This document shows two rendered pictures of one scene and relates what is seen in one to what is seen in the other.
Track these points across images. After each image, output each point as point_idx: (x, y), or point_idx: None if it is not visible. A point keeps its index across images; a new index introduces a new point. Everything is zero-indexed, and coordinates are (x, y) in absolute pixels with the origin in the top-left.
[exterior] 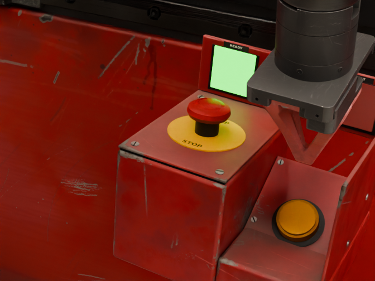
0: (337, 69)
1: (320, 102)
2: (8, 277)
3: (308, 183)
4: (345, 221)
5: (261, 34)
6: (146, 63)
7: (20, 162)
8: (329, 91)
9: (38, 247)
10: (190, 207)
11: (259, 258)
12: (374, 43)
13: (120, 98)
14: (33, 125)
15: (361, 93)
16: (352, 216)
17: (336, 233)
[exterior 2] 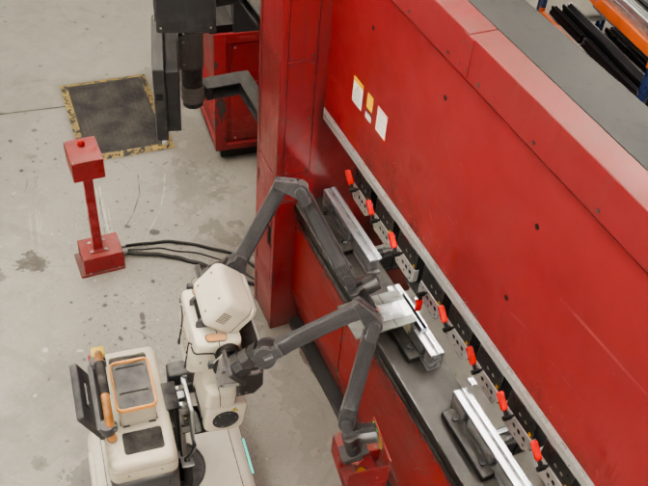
0: (350, 455)
1: (342, 459)
2: (359, 415)
3: (370, 466)
4: (356, 479)
5: (412, 415)
6: (392, 396)
7: (366, 390)
8: (346, 458)
9: (365, 415)
10: (337, 455)
11: (346, 473)
12: (367, 453)
13: (387, 398)
14: (370, 384)
15: (386, 456)
16: (364, 479)
17: (349, 480)
